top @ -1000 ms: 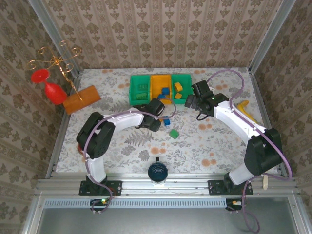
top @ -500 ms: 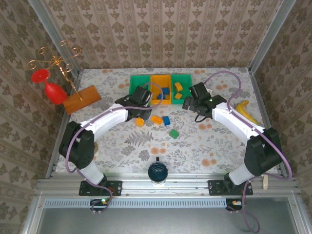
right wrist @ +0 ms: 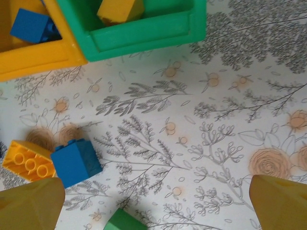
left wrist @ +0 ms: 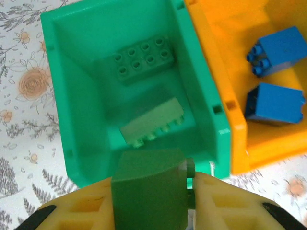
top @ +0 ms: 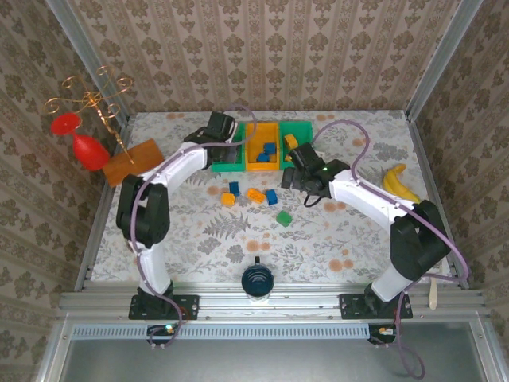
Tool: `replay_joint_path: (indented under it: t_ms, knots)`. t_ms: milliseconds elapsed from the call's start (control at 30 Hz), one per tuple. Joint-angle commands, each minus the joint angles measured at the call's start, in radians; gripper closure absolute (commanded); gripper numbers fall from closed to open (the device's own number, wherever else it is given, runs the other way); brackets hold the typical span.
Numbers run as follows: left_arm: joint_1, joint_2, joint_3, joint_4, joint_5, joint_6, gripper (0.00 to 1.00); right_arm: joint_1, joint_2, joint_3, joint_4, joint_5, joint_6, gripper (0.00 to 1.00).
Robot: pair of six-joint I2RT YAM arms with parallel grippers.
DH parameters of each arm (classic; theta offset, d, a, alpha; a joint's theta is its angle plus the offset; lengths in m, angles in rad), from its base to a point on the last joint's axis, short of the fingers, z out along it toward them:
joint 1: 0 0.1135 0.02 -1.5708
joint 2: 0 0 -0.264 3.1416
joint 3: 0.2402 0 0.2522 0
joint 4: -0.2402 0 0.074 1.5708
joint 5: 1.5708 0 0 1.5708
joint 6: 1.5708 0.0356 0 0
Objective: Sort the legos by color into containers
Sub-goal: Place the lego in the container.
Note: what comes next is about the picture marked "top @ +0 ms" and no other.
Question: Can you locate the green plastic bin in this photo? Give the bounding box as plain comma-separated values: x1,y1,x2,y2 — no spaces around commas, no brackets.
210,131,246,173
279,120,314,172

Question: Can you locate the orange plastic bin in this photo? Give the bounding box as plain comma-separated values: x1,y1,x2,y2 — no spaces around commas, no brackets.
244,121,282,173

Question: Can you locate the yellow banana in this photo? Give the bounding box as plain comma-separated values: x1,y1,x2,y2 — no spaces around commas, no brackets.
382,162,422,204

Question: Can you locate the wooden block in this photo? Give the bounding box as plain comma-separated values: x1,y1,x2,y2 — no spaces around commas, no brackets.
102,138,166,188

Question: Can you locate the dark blue mug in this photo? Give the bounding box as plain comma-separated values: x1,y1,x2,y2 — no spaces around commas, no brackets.
240,256,275,306

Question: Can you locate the red plastic goblet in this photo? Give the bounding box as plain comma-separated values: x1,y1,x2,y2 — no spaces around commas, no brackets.
50,112,111,172

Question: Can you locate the black controller board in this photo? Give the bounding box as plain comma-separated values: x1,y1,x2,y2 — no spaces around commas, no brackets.
368,324,402,345
147,324,180,345

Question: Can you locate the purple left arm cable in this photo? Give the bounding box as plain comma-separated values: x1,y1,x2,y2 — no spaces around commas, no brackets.
130,103,259,351

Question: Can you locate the aluminium mounting rail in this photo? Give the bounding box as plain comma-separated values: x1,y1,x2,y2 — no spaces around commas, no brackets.
59,284,488,319

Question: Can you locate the gold wire stand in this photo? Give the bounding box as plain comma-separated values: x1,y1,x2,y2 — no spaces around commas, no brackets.
43,65,136,166

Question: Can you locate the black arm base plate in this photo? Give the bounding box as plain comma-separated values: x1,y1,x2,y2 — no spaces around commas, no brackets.
340,293,413,321
129,294,200,322

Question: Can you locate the aluminium frame post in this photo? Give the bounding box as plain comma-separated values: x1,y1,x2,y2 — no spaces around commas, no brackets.
404,0,485,119
44,0,134,127

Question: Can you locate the grey slotted cable duct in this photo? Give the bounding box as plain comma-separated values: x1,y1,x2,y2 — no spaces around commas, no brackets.
71,322,371,340

